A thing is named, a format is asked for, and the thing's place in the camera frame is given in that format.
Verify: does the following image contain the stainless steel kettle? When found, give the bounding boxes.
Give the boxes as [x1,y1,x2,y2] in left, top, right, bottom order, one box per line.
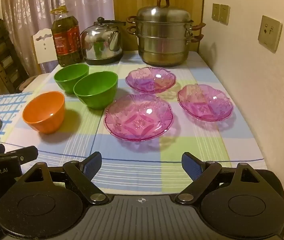
[80,17,127,66]

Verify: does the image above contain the pastel checked tablecloth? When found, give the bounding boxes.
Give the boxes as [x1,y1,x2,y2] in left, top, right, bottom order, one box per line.
[0,51,267,198]

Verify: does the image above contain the green plastic bowl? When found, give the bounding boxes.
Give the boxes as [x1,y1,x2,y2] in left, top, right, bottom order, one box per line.
[73,71,119,110]
[54,63,90,95]

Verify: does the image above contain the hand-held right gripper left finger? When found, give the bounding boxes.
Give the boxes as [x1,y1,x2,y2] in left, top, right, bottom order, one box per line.
[19,152,110,204]

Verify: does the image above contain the sheer patterned curtain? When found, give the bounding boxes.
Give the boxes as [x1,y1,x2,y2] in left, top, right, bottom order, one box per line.
[1,0,115,74]

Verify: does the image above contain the large beige wall socket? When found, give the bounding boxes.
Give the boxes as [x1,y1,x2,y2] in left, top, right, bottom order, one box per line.
[258,15,283,53]

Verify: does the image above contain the orange plastic bowl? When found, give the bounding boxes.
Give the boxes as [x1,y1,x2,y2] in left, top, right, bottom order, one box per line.
[22,91,66,134]

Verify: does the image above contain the blue white checked cloth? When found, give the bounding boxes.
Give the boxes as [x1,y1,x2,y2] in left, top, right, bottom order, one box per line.
[0,91,34,148]

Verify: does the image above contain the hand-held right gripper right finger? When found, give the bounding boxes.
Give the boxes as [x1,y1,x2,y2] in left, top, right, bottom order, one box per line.
[176,152,265,204]

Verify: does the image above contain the stainless steel steamer pot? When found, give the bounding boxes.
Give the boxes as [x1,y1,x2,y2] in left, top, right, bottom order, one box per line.
[126,0,206,67]

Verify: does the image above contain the pink transparent plate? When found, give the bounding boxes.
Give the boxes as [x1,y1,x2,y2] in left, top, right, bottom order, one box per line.
[125,67,178,94]
[177,84,234,122]
[104,94,174,142]

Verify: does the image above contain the cooking oil bottle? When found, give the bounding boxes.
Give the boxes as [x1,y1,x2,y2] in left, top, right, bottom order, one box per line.
[51,5,84,68]

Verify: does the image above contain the white wooden chair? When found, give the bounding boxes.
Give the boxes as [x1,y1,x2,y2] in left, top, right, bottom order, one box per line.
[19,27,60,92]

